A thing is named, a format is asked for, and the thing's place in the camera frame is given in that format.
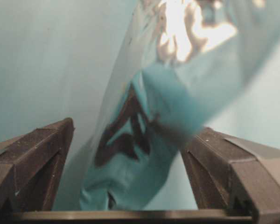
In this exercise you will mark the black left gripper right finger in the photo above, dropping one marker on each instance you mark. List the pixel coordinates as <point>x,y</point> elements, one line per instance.
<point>227,172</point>

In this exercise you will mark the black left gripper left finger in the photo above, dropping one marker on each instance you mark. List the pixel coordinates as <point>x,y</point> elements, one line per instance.
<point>31,167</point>

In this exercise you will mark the silver zip bag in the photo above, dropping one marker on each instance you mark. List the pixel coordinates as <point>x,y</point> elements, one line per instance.
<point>180,63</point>

